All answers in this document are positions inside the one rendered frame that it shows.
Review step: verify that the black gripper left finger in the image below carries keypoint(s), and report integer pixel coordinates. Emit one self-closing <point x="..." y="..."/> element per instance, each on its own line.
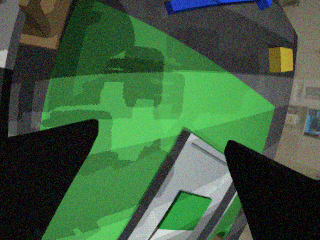
<point x="36" y="170"/>

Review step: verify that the green putting mat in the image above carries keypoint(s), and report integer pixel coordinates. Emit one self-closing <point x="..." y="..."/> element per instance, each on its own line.
<point x="144" y="87"/>

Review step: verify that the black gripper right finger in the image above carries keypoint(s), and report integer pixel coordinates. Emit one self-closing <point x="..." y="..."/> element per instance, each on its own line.
<point x="279" y="203"/>

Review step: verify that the yellow rectangular block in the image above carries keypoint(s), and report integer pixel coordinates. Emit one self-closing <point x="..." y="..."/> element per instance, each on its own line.
<point x="280" y="59"/>

